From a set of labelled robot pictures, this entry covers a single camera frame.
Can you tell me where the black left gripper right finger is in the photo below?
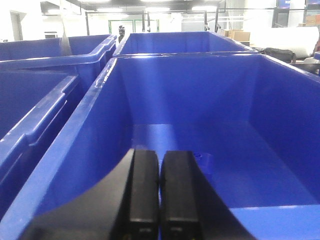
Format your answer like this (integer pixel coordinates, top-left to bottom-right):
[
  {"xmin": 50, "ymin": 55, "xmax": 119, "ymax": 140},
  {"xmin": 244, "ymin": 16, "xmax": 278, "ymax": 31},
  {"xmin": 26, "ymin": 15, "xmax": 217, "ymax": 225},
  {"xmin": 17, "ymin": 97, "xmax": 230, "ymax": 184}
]
[{"xmin": 160, "ymin": 150, "xmax": 255, "ymax": 240}]

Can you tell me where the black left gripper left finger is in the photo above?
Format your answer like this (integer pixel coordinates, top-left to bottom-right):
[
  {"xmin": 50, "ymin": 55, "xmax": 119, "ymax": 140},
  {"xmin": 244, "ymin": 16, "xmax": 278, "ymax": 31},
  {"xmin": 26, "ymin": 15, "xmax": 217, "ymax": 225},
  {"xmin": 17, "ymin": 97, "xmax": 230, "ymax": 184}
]
[{"xmin": 20, "ymin": 148, "xmax": 159, "ymax": 240}]

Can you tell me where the blue bottle-shaped plastic part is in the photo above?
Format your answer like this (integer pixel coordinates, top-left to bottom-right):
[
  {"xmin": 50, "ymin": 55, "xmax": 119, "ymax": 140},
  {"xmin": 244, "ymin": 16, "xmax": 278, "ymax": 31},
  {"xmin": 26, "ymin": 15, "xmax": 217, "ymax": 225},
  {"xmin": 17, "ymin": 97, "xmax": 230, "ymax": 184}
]
[{"xmin": 193, "ymin": 151, "xmax": 214, "ymax": 174}]

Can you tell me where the blue target bin right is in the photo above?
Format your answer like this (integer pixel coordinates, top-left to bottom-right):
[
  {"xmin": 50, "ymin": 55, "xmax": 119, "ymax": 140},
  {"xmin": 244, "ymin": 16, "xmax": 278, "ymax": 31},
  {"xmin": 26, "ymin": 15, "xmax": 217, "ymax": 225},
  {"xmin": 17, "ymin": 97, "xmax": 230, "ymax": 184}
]
[{"xmin": 0, "ymin": 54, "xmax": 320, "ymax": 240}]

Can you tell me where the blue target bin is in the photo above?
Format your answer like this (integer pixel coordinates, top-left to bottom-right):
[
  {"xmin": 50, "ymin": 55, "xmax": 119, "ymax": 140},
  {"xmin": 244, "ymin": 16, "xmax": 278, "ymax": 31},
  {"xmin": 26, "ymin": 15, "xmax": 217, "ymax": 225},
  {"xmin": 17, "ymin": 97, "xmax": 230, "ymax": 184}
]
[
  {"xmin": 0, "ymin": 54, "xmax": 320, "ymax": 240},
  {"xmin": 0, "ymin": 70, "xmax": 83, "ymax": 215}
]

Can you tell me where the blue target bin left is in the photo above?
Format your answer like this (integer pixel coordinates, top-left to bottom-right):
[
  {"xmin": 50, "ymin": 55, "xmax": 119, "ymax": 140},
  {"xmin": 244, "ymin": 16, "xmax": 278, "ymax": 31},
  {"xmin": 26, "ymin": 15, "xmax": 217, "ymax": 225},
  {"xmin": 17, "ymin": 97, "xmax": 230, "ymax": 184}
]
[{"xmin": 0, "ymin": 70, "xmax": 83, "ymax": 215}]

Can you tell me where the blue bin far back-left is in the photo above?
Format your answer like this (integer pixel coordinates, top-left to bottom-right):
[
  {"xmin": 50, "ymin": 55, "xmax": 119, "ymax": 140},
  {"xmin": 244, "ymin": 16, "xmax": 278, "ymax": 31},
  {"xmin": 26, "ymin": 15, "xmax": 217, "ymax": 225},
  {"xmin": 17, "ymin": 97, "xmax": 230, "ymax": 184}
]
[{"xmin": 0, "ymin": 34, "xmax": 118, "ymax": 87}]

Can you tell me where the blue bin behind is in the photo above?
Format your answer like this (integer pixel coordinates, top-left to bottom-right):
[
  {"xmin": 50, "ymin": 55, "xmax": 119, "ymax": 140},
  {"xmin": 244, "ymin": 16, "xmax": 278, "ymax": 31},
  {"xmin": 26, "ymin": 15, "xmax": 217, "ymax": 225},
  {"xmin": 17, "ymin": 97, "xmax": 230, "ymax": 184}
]
[{"xmin": 113, "ymin": 31, "xmax": 258, "ymax": 57}]

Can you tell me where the black bag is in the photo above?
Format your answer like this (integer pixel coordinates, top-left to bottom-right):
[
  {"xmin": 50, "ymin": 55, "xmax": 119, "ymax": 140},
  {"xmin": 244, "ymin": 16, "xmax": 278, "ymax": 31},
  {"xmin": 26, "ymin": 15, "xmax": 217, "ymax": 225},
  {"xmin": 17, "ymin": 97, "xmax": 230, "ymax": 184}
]
[{"xmin": 258, "ymin": 47, "xmax": 297, "ymax": 64}]

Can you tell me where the cardboard box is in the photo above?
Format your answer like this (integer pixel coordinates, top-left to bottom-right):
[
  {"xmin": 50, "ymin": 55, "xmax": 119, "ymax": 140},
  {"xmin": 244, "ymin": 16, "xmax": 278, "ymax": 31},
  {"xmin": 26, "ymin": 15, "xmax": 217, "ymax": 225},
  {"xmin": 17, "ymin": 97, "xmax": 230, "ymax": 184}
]
[{"xmin": 217, "ymin": 29, "xmax": 251, "ymax": 42}]

